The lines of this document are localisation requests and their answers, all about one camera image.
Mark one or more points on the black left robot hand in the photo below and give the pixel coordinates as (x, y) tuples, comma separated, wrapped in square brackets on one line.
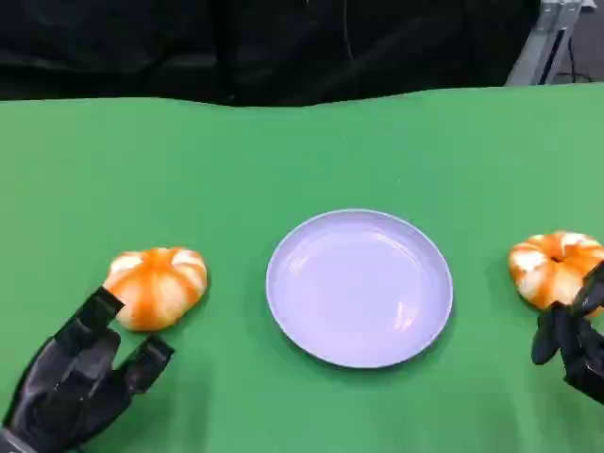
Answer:
[(61, 391)]

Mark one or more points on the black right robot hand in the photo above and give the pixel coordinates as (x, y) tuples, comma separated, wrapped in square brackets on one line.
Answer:
[(582, 349)]

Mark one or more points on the orange white toy bread roll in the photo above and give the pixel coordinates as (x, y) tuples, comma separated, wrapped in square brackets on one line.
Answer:
[(160, 288), (547, 273)]

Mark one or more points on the lilac plate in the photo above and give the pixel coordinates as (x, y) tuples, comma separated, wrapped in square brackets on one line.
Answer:
[(358, 292)]

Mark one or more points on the green table cloth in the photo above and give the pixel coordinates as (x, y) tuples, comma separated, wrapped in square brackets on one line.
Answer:
[(189, 189)]

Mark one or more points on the black backdrop curtain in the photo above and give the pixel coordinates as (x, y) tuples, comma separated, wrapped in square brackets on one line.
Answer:
[(236, 47)]

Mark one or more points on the grey metal frame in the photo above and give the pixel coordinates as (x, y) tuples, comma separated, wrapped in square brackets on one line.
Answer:
[(538, 47)]

